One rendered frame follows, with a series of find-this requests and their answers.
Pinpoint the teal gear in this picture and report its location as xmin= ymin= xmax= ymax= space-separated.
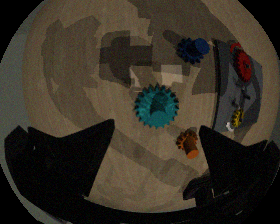
xmin=135 ymin=85 xmax=180 ymax=129

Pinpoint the red gear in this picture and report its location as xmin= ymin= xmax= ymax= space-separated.
xmin=234 ymin=48 xmax=252 ymax=83

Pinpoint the red curved arrow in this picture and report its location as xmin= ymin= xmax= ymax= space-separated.
xmin=230 ymin=43 xmax=241 ymax=52

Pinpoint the dark blue gear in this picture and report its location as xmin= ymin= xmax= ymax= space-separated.
xmin=177 ymin=37 xmax=209 ymax=64

